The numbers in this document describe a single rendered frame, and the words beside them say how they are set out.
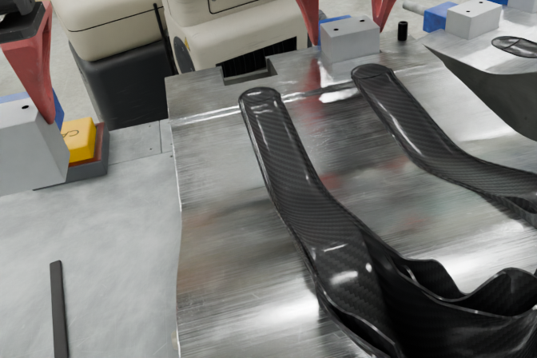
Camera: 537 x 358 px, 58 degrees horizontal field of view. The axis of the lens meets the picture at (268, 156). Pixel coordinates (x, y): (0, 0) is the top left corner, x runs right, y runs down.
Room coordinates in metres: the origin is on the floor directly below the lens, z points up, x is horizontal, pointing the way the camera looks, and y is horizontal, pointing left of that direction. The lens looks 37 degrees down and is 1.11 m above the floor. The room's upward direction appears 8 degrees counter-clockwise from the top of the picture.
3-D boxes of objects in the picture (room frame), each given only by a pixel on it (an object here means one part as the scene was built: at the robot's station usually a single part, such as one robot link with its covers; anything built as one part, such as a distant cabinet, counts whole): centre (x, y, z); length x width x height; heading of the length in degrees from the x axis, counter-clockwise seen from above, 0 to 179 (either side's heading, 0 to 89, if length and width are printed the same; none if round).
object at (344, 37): (0.50, -0.09, 0.89); 0.13 x 0.05 x 0.05; 7
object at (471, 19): (0.57, -0.24, 0.86); 0.13 x 0.05 x 0.05; 25
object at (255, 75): (0.44, 0.01, 0.87); 0.05 x 0.05 x 0.04; 8
